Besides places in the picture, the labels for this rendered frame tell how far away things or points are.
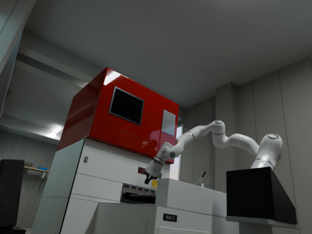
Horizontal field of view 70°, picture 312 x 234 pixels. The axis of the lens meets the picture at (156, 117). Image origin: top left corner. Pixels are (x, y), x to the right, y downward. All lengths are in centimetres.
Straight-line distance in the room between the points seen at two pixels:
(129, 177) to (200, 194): 64
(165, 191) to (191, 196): 17
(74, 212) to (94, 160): 35
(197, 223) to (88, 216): 71
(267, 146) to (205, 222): 60
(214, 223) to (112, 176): 76
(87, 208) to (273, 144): 125
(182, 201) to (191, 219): 11
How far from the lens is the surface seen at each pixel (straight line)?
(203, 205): 138
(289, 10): 297
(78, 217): 162
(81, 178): 162
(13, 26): 227
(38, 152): 937
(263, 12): 291
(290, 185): 309
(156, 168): 164
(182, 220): 125
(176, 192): 122
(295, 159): 312
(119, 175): 174
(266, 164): 149
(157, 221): 114
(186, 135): 176
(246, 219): 124
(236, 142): 171
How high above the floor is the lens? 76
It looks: 24 degrees up
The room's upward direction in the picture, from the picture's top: 8 degrees clockwise
